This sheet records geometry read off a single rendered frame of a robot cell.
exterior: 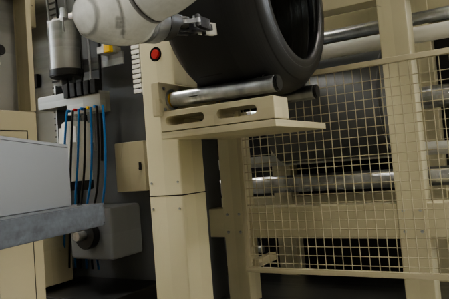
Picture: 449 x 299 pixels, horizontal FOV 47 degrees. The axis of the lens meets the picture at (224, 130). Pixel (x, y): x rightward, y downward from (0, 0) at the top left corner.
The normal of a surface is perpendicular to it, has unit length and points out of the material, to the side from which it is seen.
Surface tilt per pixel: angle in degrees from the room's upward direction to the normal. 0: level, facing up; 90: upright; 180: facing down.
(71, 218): 90
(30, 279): 90
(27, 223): 90
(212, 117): 90
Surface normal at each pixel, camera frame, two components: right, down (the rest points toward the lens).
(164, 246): -0.51, -0.01
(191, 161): 0.86, -0.10
